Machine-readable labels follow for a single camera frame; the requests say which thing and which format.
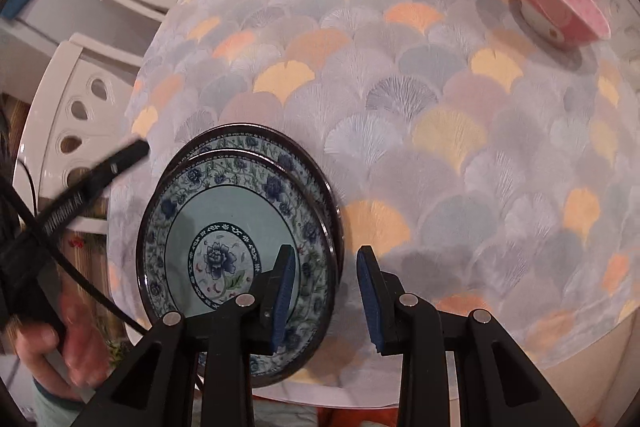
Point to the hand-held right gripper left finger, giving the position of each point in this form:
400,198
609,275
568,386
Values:
282,302

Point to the white fridge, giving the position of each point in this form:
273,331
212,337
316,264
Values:
90,17

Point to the person's left hand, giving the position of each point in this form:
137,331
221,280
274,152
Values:
80,347

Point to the pink cartoon print bowl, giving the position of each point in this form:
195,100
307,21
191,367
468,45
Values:
565,7

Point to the pale teal cloth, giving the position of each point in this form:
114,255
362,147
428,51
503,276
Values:
285,418

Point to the blue floral plate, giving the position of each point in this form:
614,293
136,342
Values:
220,217
300,157

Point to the striped floor rug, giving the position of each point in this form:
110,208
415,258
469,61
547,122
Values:
80,252

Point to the orange cloth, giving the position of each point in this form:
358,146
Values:
350,417

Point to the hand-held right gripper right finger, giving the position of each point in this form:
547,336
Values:
370,302

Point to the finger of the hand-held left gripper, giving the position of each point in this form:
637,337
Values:
100,179

